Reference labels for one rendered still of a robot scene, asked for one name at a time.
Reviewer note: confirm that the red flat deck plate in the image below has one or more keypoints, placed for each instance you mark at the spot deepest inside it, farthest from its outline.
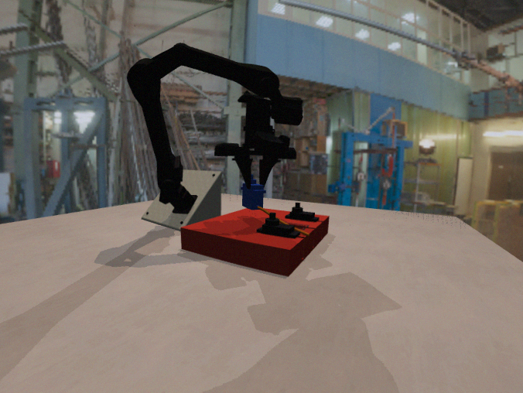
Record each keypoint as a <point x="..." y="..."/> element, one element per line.
<point x="253" y="239"/>

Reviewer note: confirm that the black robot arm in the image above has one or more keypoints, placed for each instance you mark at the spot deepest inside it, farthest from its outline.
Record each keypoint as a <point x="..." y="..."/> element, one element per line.
<point x="144" y="81"/>

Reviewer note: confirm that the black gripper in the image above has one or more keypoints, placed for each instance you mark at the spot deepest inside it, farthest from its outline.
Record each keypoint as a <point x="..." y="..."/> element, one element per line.
<point x="242" y="154"/>

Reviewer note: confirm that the blue micro servo with cable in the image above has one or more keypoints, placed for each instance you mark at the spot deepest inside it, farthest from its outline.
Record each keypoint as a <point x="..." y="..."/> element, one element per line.
<point x="253" y="198"/>

